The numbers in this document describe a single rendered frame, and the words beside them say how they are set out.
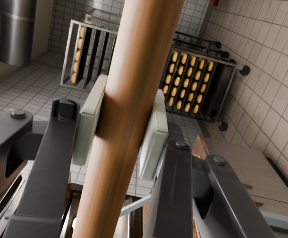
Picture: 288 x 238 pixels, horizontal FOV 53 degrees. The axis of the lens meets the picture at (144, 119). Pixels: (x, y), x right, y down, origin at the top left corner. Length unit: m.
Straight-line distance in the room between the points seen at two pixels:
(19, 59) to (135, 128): 3.24
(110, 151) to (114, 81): 0.04
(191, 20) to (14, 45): 3.02
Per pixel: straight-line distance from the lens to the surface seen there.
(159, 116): 0.15
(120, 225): 1.93
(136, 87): 0.15
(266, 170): 2.01
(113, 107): 0.16
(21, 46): 3.35
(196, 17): 5.23
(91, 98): 0.15
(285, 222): 1.52
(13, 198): 2.02
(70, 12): 5.29
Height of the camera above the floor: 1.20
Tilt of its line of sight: 6 degrees down
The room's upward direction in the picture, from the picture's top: 76 degrees counter-clockwise
